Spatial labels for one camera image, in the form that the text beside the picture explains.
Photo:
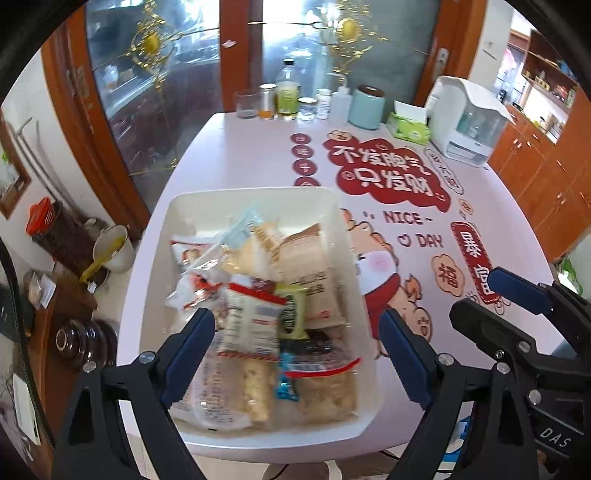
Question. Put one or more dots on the teal canister brown lid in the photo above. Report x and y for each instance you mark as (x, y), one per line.
(366, 108)

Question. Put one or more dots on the white wall switch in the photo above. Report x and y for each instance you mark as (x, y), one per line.
(493, 50)

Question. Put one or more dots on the white countertop appliance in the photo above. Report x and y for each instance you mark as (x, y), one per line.
(450, 106)

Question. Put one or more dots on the white red-trimmed snack packet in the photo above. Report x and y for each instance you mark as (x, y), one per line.
(251, 323)

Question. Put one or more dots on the wooden display shelf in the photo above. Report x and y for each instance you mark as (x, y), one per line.
(549, 69)

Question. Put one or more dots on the wooden cabinet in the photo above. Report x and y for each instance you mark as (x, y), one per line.
(540, 184)

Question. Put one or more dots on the dark brown snack bar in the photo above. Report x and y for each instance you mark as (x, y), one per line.
(263, 285)

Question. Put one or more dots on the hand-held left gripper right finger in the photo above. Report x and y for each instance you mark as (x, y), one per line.
(406, 355)

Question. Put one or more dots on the red white picture packet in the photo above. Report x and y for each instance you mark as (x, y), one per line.
(189, 254)

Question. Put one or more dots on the white plastic tray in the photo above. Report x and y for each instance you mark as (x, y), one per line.
(203, 212)

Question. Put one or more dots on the wooden side table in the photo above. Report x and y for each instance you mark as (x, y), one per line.
(51, 323)

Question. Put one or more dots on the black green-edged snack packet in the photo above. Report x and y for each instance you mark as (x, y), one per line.
(293, 314)

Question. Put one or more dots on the brown kraft paper packet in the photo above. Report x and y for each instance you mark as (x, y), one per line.
(309, 277)

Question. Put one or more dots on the glass door gold ornament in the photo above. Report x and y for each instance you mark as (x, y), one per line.
(184, 101)
(392, 60)

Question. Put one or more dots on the green tissue box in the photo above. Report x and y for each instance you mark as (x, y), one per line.
(408, 129)

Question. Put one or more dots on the small blue candy packet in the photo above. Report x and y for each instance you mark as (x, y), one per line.
(286, 390)

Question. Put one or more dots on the clear drinking glass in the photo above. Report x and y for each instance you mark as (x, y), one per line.
(247, 104)

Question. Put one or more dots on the clear plastic food box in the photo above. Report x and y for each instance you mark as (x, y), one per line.
(41, 290)

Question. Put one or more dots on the small jar orange contents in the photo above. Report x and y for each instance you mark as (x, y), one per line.
(268, 104)

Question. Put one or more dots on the glass bottle green label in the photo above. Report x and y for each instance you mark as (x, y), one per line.
(287, 99)

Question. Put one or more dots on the red-lidded dark jar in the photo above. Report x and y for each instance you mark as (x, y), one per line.
(64, 240)

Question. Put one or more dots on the black pouch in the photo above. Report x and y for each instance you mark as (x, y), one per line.
(14, 314)

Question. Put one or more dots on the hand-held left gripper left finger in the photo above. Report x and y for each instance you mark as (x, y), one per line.
(189, 355)

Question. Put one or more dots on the orange white oat packet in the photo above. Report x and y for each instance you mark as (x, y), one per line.
(212, 397)

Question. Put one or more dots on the small glass jar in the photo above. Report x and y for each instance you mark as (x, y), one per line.
(307, 110)

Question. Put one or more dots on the pale cracker packet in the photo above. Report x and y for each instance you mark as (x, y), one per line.
(258, 240)

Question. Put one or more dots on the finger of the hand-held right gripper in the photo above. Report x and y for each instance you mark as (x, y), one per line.
(485, 323)
(517, 288)

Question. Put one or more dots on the wooden picture frame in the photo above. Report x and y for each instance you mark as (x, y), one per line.
(11, 180)

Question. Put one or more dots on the white plastic bag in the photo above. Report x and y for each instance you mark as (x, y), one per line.
(575, 277)

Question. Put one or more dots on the white cup yellow spoon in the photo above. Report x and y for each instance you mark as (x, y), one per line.
(115, 249)

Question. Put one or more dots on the dark glass lidded bowl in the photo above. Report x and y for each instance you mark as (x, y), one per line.
(81, 344)

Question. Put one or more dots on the clear packet yellow pastry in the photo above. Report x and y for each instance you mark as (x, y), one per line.
(256, 387)
(323, 392)

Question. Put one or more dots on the white pill bottle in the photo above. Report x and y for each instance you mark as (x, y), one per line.
(324, 105)

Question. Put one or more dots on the white squeeze wash bottle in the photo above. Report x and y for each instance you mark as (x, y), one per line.
(339, 106)

